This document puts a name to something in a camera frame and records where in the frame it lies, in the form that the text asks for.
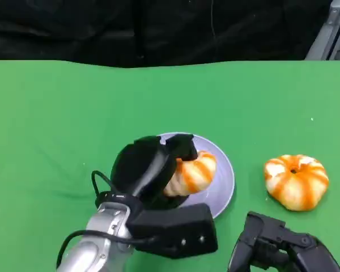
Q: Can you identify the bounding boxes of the green table cloth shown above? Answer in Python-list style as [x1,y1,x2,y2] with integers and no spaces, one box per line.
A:
[0,59,340,272]

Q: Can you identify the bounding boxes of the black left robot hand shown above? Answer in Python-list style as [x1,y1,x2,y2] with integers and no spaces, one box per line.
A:
[109,134,199,211]

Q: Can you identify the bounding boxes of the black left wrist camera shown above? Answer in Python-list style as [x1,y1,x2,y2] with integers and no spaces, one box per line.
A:
[126,203,219,260]

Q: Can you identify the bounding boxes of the grey metal frame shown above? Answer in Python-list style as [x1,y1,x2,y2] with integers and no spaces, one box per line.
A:
[304,0,340,61]

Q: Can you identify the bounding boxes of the lilac plate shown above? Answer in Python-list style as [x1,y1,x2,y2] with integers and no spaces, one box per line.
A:
[158,131,235,219]

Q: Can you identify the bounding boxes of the orange and white bread roll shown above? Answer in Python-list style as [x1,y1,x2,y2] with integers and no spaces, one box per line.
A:
[161,150,217,197]
[264,154,330,212]

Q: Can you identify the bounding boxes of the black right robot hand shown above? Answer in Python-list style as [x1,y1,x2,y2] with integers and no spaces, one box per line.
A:
[227,211,340,272]

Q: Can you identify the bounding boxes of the black backdrop curtain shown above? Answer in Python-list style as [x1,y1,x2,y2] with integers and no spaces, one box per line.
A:
[0,0,334,69]

